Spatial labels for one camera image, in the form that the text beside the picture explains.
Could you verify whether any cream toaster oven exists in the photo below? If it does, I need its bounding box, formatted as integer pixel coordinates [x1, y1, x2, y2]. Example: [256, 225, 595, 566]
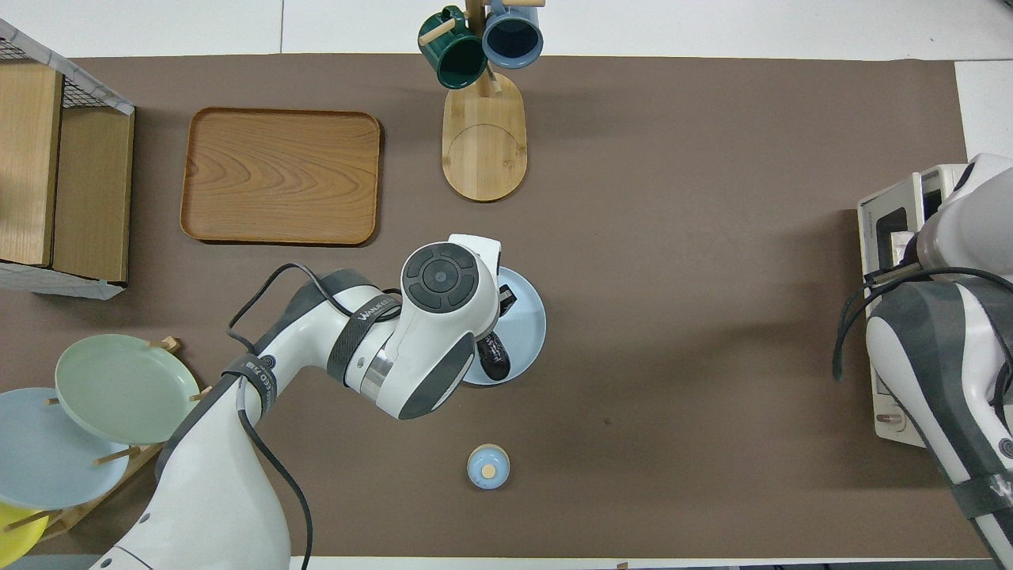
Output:
[856, 164, 974, 448]

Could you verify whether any large light blue plate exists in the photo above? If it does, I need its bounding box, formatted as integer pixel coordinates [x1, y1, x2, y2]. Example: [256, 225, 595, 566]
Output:
[0, 387, 131, 511]

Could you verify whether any wire and wood shelf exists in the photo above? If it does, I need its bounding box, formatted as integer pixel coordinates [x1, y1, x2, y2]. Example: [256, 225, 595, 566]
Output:
[0, 17, 135, 300]

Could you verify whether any small light blue plate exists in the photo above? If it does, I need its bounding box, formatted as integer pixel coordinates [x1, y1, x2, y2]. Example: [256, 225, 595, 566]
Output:
[461, 266, 547, 386]

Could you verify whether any toaster oven glass door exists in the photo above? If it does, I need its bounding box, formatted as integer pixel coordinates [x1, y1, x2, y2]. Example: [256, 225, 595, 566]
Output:
[859, 176, 927, 405]

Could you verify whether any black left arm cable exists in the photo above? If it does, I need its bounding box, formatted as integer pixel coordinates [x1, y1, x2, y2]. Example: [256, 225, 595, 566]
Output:
[227, 263, 404, 570]

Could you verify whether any small blue lidded jar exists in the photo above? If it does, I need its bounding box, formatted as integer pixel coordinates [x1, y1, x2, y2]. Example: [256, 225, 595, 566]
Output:
[466, 443, 511, 491]

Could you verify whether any yellow plate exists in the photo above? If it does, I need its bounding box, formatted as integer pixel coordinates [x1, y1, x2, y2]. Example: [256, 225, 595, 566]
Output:
[0, 501, 47, 568]

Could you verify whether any light green plate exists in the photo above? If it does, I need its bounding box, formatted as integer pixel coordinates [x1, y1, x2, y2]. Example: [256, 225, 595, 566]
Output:
[55, 333, 202, 445]

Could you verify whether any brown table mat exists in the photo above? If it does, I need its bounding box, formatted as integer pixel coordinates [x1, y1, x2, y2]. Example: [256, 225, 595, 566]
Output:
[0, 54, 1006, 559]

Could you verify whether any wooden plate rack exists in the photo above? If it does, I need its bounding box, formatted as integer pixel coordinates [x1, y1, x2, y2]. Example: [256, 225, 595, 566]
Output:
[0, 336, 222, 543]

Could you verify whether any dark green mug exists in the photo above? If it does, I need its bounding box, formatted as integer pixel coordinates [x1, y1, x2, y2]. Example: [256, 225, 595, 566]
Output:
[417, 6, 488, 90]

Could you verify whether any wooden mug tree stand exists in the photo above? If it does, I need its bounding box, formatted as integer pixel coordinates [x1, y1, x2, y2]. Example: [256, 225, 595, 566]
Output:
[418, 0, 547, 203]

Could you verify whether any rectangular wooden tray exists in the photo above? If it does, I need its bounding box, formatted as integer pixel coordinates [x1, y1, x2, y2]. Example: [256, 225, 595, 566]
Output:
[180, 107, 382, 246]

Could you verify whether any blue mug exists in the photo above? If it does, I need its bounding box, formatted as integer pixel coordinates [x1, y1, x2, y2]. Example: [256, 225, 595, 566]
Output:
[481, 0, 545, 70]

